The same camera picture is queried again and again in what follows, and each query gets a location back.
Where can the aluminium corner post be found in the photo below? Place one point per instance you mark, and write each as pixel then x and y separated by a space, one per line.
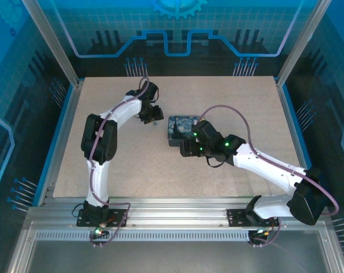
pixel 53 42
pixel 302 42

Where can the left blue border strip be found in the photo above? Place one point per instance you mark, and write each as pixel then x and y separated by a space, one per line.
pixel 54 142

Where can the small lit connector board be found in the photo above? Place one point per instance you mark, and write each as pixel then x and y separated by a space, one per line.
pixel 99 231
pixel 262 231

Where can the left aluminium side rail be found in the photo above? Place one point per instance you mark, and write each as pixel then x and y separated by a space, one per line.
pixel 62 142

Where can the blue border strip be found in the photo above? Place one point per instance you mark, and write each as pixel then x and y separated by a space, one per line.
pixel 304 142
pixel 54 142

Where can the right aluminium side rail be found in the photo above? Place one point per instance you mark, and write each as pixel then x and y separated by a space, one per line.
pixel 297 142

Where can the right aluminium corner post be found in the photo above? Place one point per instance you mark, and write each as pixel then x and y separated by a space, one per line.
pixel 302 42

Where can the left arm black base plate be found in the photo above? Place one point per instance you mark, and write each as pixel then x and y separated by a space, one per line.
pixel 115 221

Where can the aluminium side rail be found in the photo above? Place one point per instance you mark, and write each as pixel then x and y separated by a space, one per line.
pixel 62 142
pixel 297 142

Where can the right blue border strip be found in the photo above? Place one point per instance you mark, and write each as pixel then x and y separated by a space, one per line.
pixel 304 142

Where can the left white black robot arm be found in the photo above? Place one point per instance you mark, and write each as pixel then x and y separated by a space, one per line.
pixel 99 185

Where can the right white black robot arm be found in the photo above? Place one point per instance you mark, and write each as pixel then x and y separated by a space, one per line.
pixel 268 173

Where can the aluminium mounting rail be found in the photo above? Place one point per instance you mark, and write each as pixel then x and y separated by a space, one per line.
pixel 174 210

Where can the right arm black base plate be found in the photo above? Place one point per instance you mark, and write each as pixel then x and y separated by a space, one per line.
pixel 235 217

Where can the left aluminium corner post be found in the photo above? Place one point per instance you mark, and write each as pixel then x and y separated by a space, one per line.
pixel 53 42

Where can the aluminium lower frame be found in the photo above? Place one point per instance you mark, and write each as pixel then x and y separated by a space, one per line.
pixel 25 250

